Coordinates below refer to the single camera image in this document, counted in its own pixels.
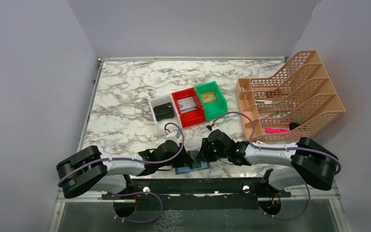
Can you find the black mounting rail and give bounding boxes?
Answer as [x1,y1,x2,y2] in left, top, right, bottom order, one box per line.
[101,177,291,211]

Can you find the pink marker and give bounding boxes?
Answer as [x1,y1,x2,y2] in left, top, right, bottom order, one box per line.
[265,128,290,134]

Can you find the green plastic bin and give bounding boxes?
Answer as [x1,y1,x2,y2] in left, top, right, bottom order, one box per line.
[194,81,228,121]

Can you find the pens in organizer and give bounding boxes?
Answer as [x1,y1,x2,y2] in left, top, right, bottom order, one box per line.
[256,99,289,119]

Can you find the black wallet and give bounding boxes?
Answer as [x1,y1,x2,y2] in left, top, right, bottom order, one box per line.
[153,102,175,121]

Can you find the white red box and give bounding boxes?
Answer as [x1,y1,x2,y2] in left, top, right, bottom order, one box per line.
[256,140,266,146]

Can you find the white plastic bin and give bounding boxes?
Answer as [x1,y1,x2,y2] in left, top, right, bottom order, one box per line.
[148,94,183,135]

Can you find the red plastic bin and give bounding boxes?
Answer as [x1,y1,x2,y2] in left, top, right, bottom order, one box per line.
[171,87,206,128]

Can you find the orange file organizer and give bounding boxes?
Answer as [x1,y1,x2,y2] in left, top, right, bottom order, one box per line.
[235,50,345,142]

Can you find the stack of cards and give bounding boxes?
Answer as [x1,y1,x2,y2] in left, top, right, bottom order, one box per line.
[177,97,197,114]

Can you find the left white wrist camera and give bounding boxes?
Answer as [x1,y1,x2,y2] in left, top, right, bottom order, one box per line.
[165,130,183,145]

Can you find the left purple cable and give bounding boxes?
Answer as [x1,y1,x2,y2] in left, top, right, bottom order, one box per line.
[57,122,186,189]

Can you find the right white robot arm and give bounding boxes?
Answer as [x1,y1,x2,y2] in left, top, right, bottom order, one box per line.
[196,130,342,191]

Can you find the blue card holder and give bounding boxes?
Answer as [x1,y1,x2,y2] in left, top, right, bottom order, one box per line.
[175,149,210,175]

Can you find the gold credit card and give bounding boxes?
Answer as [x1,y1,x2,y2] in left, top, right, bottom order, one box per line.
[200,91,217,104]

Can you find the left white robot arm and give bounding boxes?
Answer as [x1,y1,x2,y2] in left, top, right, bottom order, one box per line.
[56,140,193,199]

